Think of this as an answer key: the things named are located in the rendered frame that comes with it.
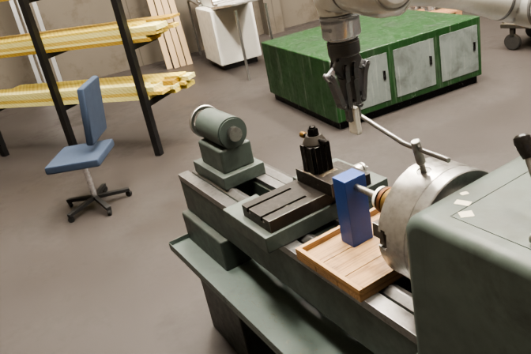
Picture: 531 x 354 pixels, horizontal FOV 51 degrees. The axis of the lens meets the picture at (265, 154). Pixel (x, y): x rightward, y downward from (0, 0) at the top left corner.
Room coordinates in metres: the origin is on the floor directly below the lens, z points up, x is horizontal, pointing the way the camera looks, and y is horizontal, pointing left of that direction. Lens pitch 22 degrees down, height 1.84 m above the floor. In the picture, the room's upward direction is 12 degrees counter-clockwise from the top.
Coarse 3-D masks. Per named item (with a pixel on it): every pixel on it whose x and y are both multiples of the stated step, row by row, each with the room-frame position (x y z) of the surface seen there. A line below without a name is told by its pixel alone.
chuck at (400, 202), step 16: (432, 160) 1.21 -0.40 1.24; (400, 176) 1.19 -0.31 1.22; (416, 176) 1.16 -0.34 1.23; (432, 176) 1.13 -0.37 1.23; (400, 192) 1.15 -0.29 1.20; (416, 192) 1.11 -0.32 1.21; (384, 208) 1.15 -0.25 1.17; (400, 208) 1.12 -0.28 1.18; (384, 224) 1.13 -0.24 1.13; (400, 224) 1.09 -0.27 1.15; (400, 240) 1.08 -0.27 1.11; (384, 256) 1.14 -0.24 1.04; (400, 256) 1.08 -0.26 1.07; (400, 272) 1.12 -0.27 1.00
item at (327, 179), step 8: (296, 168) 1.80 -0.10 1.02; (336, 168) 1.73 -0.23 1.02; (304, 176) 1.75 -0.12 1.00; (312, 176) 1.71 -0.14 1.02; (320, 176) 1.69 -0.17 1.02; (328, 176) 1.68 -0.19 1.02; (312, 184) 1.72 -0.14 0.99; (320, 184) 1.67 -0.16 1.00; (328, 184) 1.63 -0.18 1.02; (328, 192) 1.64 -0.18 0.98
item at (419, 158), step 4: (412, 140) 1.17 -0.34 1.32; (416, 140) 1.16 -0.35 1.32; (412, 144) 1.15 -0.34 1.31; (416, 144) 1.15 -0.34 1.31; (420, 144) 1.16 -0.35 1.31; (412, 148) 1.16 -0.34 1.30; (416, 148) 1.15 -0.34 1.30; (416, 152) 1.15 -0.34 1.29; (416, 156) 1.16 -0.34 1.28; (420, 156) 1.15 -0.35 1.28; (416, 160) 1.16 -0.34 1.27; (420, 160) 1.15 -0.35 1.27; (424, 160) 1.16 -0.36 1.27; (420, 164) 1.16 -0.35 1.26; (424, 164) 1.16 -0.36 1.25; (420, 168) 1.16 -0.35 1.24; (424, 168) 1.16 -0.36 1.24; (424, 172) 1.16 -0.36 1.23
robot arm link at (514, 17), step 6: (516, 0) 1.35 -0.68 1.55; (522, 0) 1.34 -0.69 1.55; (528, 0) 1.33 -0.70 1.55; (516, 6) 1.35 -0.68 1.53; (522, 6) 1.34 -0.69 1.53; (528, 6) 1.33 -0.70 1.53; (510, 12) 1.35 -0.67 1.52; (516, 12) 1.35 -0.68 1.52; (522, 12) 1.34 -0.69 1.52; (528, 12) 1.33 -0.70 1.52; (504, 18) 1.37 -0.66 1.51; (510, 18) 1.37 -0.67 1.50; (516, 18) 1.36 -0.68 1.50; (522, 18) 1.34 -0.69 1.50; (528, 18) 1.33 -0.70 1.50; (516, 24) 1.38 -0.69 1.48; (522, 24) 1.36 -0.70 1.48; (528, 24) 1.34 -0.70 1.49
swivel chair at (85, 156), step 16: (96, 80) 4.33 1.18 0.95; (80, 96) 4.01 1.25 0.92; (96, 96) 4.27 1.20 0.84; (96, 112) 4.21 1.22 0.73; (96, 128) 4.15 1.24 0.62; (80, 144) 4.30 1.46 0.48; (96, 144) 4.21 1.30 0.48; (112, 144) 4.23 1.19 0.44; (64, 160) 3.97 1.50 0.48; (80, 160) 3.90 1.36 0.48; (96, 160) 3.87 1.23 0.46; (96, 192) 4.16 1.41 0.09; (112, 192) 4.12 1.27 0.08; (128, 192) 4.15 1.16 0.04; (80, 208) 3.95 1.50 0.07
